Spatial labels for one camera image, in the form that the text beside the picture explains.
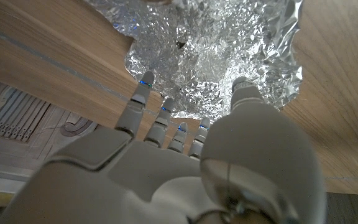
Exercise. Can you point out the printed window backdrop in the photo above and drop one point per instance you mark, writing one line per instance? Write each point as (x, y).
(20, 124)

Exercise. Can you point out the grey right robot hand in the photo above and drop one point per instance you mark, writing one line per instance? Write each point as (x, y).
(166, 180)

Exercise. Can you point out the aluminum foil sheet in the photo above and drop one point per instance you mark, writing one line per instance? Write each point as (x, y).
(204, 53)

